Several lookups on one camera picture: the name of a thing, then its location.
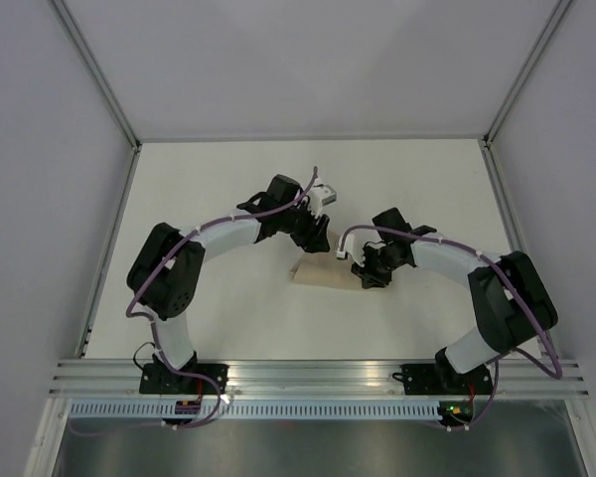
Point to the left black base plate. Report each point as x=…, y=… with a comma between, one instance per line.
x=157, y=380

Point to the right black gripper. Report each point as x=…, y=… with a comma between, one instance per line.
x=368, y=275

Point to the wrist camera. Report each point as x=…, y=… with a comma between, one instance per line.
x=349, y=247
x=320, y=196

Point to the aluminium front rail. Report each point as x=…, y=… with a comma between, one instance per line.
x=518, y=380

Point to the beige cloth napkin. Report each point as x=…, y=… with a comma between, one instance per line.
x=324, y=269

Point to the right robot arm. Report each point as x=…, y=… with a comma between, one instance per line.
x=509, y=300

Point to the white slotted cable duct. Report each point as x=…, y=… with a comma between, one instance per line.
x=279, y=409

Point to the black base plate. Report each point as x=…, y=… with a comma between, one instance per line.
x=433, y=380
x=157, y=380

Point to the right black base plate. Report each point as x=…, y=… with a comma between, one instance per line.
x=433, y=380

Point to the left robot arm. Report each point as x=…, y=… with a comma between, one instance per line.
x=165, y=274

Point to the aluminium cage frame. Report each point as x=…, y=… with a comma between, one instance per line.
x=582, y=414

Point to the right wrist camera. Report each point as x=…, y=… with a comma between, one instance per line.
x=349, y=247

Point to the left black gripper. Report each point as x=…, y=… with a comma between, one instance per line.
x=315, y=238

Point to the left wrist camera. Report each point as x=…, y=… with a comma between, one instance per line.
x=320, y=196

